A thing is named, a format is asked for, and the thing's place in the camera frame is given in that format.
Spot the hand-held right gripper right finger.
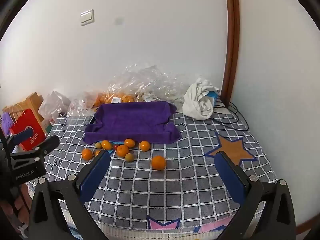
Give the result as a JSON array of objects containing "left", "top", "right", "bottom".
[{"left": 214, "top": 151, "right": 298, "bottom": 240}]

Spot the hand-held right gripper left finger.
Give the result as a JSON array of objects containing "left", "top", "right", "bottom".
[{"left": 28, "top": 150, "right": 112, "bottom": 240}]

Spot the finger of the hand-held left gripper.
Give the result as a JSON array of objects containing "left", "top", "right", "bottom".
[
  {"left": 10, "top": 127, "right": 34, "bottom": 147},
  {"left": 32, "top": 135, "right": 60, "bottom": 157}
]

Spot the purple towel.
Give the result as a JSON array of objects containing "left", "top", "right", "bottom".
[{"left": 83, "top": 101, "right": 182, "bottom": 145}]

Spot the person's left hand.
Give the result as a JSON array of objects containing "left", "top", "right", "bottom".
[{"left": 0, "top": 183, "right": 33, "bottom": 230}]

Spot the red paper bag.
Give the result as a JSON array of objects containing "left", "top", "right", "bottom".
[{"left": 9, "top": 109, "right": 48, "bottom": 152}]

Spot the purple plush item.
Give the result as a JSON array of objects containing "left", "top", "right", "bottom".
[{"left": 1, "top": 112, "right": 15, "bottom": 133}]

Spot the brown cardboard box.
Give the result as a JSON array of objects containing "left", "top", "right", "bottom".
[{"left": 2, "top": 92, "right": 46, "bottom": 128}]

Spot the white plastic bag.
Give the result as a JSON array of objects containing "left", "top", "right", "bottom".
[{"left": 38, "top": 90, "right": 72, "bottom": 122}]

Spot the clear plastic bag of mandarins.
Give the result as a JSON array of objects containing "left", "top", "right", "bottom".
[{"left": 94, "top": 84, "right": 142, "bottom": 105}]

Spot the blue and white box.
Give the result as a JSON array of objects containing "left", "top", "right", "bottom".
[{"left": 206, "top": 91, "right": 221, "bottom": 107}]

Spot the white cloth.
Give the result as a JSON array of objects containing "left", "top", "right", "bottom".
[{"left": 182, "top": 77, "right": 221, "bottom": 121}]

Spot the crumpled clear plastic bag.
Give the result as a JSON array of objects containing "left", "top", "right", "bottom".
[{"left": 125, "top": 64, "right": 192, "bottom": 103}]

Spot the black cable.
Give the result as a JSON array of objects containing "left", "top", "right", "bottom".
[{"left": 172, "top": 96, "right": 250, "bottom": 132}]

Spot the white light switch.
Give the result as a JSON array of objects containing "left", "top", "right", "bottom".
[{"left": 80, "top": 9, "right": 95, "bottom": 26}]

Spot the brown wooden door frame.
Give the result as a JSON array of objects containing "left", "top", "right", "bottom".
[{"left": 222, "top": 0, "right": 241, "bottom": 105}]

